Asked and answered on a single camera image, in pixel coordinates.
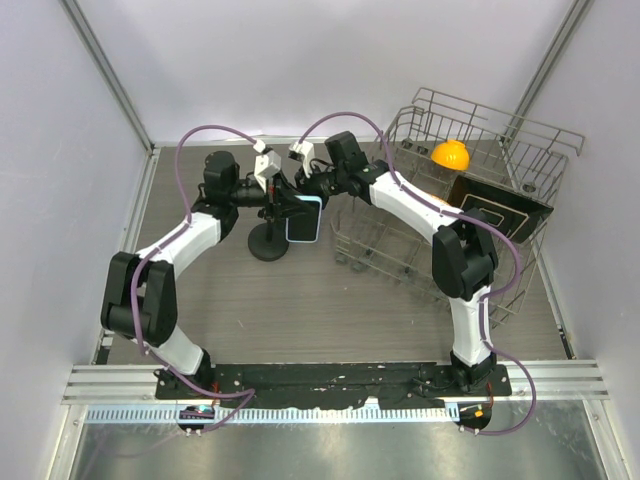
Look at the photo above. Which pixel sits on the black phone stand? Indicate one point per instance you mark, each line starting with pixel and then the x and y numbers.
pixel 267 241

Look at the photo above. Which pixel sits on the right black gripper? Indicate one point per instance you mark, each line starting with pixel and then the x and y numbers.
pixel 304 185

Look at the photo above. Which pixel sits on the phone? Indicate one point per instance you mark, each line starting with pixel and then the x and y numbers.
pixel 305 228

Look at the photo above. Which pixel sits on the black square plate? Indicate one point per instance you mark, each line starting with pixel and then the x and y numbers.
pixel 515 215

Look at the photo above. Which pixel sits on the white slotted cable duct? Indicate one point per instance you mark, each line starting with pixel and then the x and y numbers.
pixel 188 414

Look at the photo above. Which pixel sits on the aluminium frame rail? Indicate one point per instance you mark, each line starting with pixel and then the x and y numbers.
pixel 120 384

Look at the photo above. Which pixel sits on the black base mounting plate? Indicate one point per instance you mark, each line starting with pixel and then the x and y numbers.
pixel 339 386

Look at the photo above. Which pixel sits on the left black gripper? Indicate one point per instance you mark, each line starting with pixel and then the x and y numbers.
pixel 280 199

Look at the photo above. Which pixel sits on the oval wooden board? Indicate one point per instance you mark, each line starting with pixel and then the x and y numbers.
pixel 439 205

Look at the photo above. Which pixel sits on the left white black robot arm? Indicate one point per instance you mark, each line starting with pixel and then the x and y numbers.
pixel 140 299

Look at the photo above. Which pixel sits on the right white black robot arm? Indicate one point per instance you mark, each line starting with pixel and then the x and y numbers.
pixel 463 254

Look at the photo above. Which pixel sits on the orange bowl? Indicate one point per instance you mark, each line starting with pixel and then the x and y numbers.
pixel 451 154

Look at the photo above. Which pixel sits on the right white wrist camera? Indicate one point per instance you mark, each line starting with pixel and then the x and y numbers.
pixel 303 152

